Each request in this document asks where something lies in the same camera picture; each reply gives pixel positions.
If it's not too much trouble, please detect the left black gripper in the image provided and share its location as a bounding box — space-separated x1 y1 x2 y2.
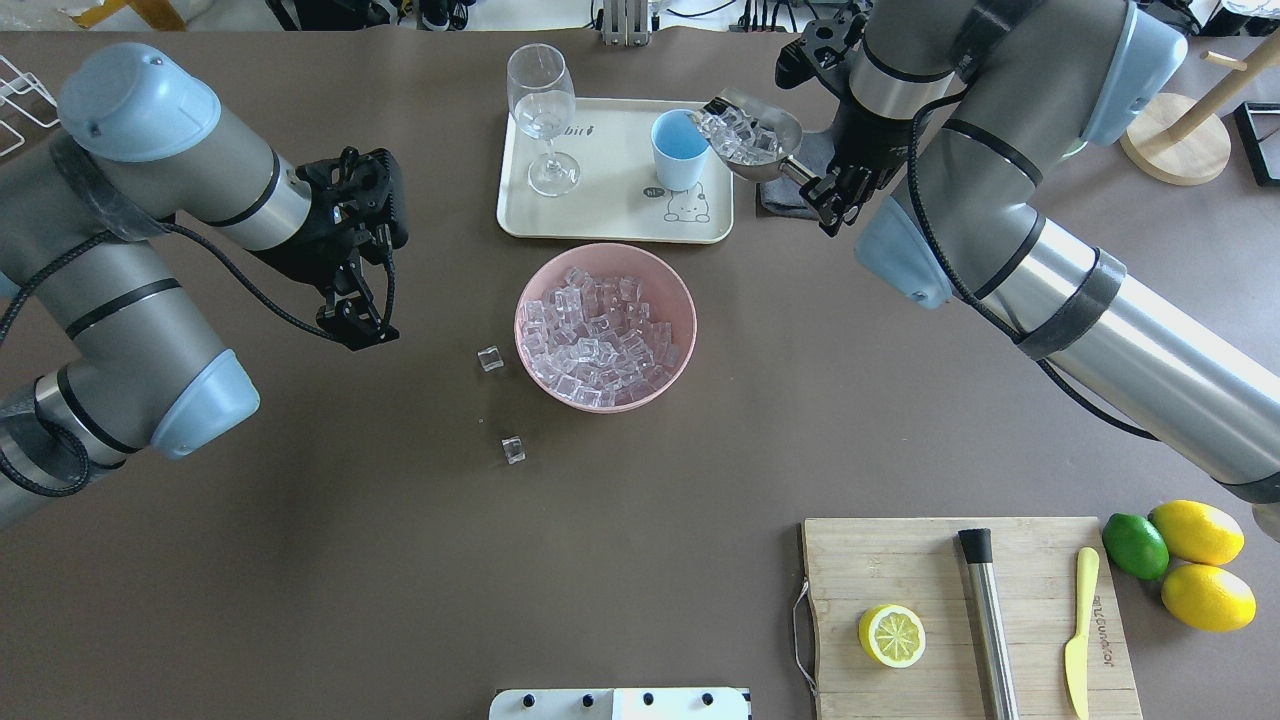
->
252 146 410 351

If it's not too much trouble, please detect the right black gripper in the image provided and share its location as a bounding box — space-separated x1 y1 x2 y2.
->
774 3 941 237

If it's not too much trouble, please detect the stainless steel ice scoop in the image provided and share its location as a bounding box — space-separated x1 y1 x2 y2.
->
691 88 817 186

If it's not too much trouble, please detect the pink bowl of ice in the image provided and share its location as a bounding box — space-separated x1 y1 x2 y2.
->
515 243 698 413

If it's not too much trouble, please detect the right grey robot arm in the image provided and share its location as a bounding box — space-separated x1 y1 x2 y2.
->
774 1 1279 512

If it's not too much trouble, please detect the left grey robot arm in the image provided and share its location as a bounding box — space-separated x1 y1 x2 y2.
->
3 42 410 527

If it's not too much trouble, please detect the loose ice cube far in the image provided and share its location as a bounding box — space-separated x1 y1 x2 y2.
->
476 345 506 373

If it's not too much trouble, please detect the loose ice cube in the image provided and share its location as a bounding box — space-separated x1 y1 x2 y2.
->
476 345 506 373
500 436 527 465

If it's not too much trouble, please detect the light blue plastic cup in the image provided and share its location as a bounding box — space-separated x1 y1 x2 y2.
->
650 109 710 192

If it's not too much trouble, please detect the loose ice cube near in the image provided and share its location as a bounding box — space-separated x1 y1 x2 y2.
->
500 436 527 465

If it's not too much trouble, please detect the grey folded cloth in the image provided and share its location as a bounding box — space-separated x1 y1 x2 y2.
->
758 126 838 222

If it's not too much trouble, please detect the cream rabbit serving tray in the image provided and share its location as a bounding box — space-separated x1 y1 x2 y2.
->
495 97 735 243

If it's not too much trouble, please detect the clear wine glass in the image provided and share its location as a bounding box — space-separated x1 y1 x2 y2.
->
506 44 580 197

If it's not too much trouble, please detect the wooden mug tree stand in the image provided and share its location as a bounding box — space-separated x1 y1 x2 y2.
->
1119 35 1279 186

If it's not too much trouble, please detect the bamboo cutting board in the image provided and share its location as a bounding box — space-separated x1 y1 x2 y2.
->
801 518 1103 719

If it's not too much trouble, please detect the yellow plastic knife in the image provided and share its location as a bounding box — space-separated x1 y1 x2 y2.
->
1062 546 1100 719

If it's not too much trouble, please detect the half lemon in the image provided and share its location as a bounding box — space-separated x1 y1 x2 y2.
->
858 603 927 669

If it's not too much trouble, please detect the green lime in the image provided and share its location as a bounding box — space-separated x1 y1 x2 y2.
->
1102 512 1171 582

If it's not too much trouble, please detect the upper yellow lemon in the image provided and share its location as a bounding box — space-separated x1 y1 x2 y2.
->
1148 498 1245 566

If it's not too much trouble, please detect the yellow lemon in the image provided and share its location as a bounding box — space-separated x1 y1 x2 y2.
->
1160 564 1257 633
1148 498 1245 566

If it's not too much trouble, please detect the steel muddler black tip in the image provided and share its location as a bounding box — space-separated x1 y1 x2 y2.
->
957 528 1021 719

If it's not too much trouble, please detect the lower yellow lemon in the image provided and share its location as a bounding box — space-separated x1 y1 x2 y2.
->
1160 564 1257 633

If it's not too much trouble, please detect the white wire cup rack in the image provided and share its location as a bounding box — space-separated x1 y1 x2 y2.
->
1 55 60 158

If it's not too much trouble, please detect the black frame tray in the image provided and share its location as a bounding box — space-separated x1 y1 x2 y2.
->
1231 101 1279 188

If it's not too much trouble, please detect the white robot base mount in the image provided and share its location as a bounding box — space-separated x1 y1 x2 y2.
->
488 685 753 719

